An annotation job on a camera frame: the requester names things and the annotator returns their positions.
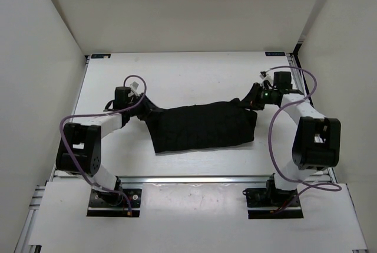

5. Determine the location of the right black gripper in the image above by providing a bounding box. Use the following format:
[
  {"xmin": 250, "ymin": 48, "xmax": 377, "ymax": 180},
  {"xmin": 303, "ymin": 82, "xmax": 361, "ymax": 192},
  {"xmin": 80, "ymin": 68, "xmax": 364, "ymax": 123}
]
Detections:
[{"xmin": 237, "ymin": 83, "xmax": 276, "ymax": 111}]

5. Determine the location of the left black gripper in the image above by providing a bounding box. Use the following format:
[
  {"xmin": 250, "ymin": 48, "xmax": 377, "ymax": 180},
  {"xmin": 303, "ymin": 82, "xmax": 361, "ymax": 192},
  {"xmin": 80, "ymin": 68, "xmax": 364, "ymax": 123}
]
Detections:
[{"xmin": 125, "ymin": 92, "xmax": 163, "ymax": 121}]

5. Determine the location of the black skirt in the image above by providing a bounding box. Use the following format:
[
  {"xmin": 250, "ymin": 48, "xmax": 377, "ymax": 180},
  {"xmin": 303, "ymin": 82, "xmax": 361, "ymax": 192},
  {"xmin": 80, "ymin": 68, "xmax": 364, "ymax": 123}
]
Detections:
[{"xmin": 145, "ymin": 98, "xmax": 257, "ymax": 153}]

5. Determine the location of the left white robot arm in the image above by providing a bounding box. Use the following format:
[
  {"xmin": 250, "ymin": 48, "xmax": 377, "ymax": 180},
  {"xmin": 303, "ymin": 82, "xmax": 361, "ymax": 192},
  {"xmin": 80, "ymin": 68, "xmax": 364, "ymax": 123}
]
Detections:
[{"xmin": 55, "ymin": 92, "xmax": 163, "ymax": 206}]

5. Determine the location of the right blue table label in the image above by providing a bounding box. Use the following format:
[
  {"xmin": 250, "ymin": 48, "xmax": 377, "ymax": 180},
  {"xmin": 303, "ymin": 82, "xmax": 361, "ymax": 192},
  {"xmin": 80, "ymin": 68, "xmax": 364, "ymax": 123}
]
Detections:
[{"xmin": 265, "ymin": 51, "xmax": 286, "ymax": 57}]

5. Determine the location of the blue table label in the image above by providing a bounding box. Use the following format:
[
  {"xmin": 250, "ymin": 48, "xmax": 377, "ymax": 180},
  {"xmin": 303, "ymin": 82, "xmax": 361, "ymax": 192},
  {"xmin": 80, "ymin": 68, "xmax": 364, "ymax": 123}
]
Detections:
[
  {"xmin": 91, "ymin": 54, "xmax": 111, "ymax": 59},
  {"xmin": 265, "ymin": 51, "xmax": 286, "ymax": 57}
]

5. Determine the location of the left blue table label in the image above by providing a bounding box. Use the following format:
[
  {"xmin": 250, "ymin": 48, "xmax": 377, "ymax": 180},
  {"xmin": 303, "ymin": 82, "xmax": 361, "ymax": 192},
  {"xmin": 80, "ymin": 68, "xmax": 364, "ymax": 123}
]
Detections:
[{"xmin": 91, "ymin": 54, "xmax": 111, "ymax": 59}]

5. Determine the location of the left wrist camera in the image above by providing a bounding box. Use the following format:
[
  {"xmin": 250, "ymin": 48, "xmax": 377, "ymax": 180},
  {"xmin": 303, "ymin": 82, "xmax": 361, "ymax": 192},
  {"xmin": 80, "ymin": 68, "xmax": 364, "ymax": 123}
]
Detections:
[{"xmin": 113, "ymin": 81, "xmax": 139, "ymax": 110}]

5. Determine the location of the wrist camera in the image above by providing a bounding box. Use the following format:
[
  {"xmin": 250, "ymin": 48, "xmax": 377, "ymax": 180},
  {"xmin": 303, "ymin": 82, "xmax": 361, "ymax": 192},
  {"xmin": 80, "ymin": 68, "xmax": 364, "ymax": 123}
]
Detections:
[
  {"xmin": 113, "ymin": 81, "xmax": 139, "ymax": 110},
  {"xmin": 260, "ymin": 71, "xmax": 293, "ymax": 90}
]

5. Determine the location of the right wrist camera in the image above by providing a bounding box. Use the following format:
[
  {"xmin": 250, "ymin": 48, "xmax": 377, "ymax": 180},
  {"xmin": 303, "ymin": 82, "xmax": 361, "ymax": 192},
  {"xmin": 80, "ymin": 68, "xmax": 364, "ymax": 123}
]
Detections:
[{"xmin": 260, "ymin": 71, "xmax": 293, "ymax": 90}]

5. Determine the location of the aluminium frame rail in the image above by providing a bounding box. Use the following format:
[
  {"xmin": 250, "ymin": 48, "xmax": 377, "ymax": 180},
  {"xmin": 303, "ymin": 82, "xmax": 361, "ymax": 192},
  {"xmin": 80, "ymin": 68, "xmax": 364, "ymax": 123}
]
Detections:
[{"xmin": 49, "ymin": 175, "xmax": 336, "ymax": 183}]

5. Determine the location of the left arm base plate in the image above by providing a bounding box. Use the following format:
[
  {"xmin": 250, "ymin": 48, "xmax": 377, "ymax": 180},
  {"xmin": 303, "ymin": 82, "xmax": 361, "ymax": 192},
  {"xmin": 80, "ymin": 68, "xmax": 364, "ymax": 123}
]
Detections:
[{"xmin": 87, "ymin": 188, "xmax": 142, "ymax": 218}]

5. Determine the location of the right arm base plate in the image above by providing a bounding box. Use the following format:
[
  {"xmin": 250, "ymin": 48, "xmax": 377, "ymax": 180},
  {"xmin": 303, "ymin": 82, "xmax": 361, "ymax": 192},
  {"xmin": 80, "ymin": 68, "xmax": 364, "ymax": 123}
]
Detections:
[{"xmin": 242, "ymin": 188, "xmax": 304, "ymax": 219}]

